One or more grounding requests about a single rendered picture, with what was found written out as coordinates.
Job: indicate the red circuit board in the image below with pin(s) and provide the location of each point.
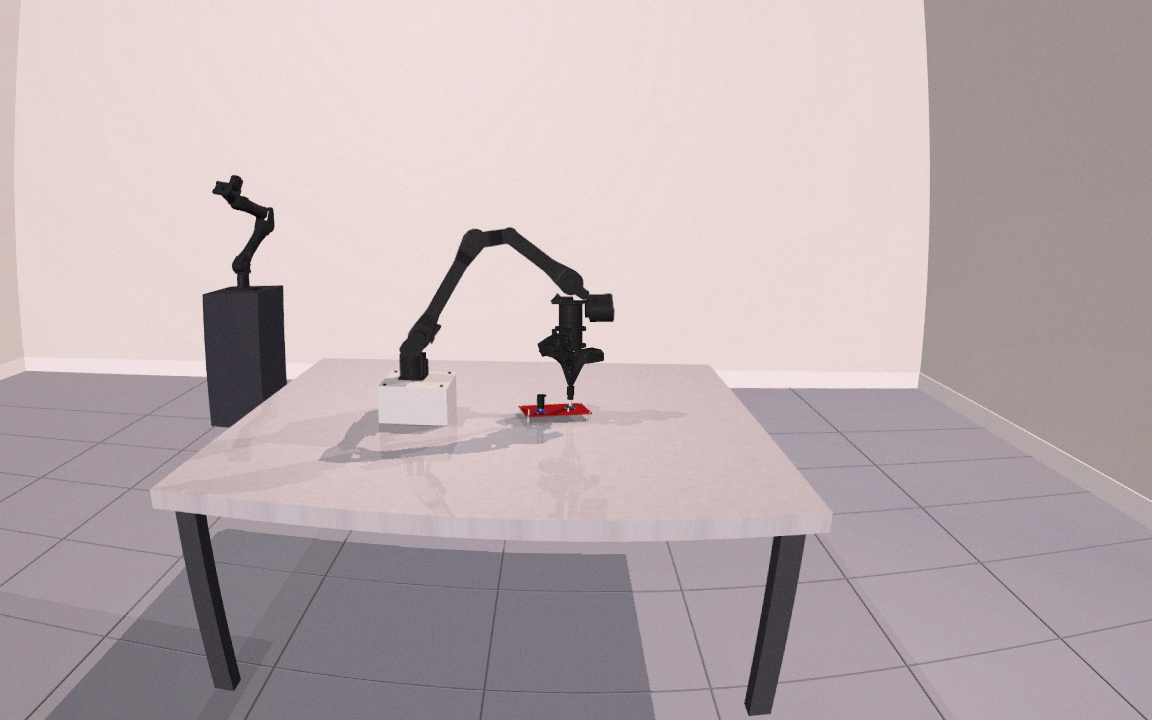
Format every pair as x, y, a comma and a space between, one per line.
541, 410

